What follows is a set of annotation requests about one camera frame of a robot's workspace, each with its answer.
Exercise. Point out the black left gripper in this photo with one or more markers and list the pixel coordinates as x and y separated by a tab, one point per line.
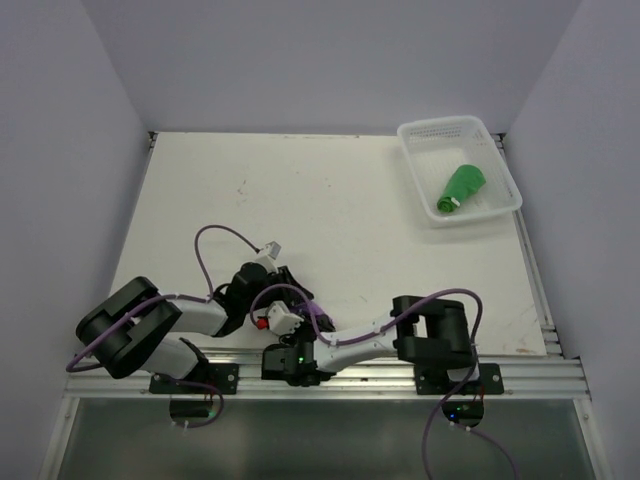
284	277

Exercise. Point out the black and purple towel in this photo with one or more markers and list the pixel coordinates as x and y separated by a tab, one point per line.
317	315

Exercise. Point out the green microfiber towel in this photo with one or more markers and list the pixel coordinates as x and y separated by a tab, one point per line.
464	183

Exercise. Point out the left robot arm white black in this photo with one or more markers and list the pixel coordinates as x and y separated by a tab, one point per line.
128	331

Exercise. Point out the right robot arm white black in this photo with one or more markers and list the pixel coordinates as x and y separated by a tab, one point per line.
429	333

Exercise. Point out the white plastic basket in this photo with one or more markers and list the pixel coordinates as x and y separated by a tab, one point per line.
435	148

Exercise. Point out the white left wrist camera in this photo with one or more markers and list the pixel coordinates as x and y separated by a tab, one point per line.
267	256

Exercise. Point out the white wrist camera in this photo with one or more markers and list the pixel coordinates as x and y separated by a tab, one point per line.
281	321
267	256

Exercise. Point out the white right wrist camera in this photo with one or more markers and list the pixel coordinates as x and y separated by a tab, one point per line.
281	321

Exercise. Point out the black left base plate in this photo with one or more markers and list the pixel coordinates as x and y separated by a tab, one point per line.
222	376

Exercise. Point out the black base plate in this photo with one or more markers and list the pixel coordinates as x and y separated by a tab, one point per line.
486	380
222	376

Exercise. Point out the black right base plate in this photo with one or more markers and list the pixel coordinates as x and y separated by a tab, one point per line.
486	380

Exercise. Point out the aluminium mounting rail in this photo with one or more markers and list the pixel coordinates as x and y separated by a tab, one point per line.
246	374

